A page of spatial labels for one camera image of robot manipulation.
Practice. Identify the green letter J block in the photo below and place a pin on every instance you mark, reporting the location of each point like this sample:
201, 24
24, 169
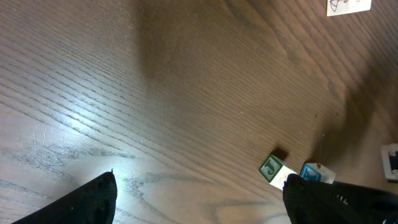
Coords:
275, 171

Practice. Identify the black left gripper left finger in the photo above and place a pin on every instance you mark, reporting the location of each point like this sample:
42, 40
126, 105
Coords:
92, 203

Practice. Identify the blue letter X block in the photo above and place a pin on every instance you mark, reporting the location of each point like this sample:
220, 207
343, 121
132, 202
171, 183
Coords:
318, 173

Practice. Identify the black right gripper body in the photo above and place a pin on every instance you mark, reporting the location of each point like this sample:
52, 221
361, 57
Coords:
389, 161

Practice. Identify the yellow letter wooden block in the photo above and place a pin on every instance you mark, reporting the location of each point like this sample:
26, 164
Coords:
340, 7

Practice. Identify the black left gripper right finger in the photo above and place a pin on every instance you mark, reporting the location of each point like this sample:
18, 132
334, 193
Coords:
310, 202

